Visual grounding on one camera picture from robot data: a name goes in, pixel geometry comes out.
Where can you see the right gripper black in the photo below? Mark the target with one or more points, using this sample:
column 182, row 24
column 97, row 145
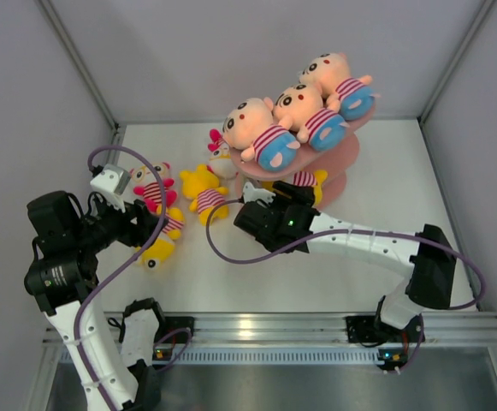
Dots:
column 300, row 195

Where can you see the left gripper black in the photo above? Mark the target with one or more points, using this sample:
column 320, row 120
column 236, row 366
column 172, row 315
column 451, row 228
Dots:
column 133, row 234

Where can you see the yellow bear striped shirt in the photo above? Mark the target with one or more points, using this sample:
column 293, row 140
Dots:
column 313, row 179
column 206, row 194

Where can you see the peach doll blue pants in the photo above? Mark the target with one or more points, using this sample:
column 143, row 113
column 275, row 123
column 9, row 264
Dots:
column 252, row 130
column 302, row 110
column 332, row 72

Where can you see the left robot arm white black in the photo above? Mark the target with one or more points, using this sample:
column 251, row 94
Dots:
column 114, row 374

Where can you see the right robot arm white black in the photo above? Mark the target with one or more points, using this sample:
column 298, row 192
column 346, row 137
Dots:
column 423, row 260

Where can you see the pink three-tier shelf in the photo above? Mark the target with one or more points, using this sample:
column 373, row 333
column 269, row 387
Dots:
column 335, row 161

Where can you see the yellow chick plush striped shirt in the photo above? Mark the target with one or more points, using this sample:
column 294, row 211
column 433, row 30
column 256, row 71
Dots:
column 164, row 246

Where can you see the white panda plush pink limbs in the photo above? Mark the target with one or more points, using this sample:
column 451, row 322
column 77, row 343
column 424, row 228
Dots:
column 148, row 189

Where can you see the white bird plush pink bow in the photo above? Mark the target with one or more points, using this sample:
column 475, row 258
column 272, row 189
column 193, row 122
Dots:
column 220, row 162

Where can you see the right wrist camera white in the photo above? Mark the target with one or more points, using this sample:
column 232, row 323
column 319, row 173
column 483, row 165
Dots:
column 262, row 196

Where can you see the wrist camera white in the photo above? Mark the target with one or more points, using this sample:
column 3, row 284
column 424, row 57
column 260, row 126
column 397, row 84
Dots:
column 111, row 181
column 262, row 196

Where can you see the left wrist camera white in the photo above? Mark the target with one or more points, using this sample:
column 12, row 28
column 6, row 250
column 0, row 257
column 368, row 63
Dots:
column 111, row 181

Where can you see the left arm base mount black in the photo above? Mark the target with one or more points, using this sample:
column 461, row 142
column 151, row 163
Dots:
column 179, row 323

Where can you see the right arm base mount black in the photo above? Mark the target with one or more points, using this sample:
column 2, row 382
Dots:
column 361, row 329

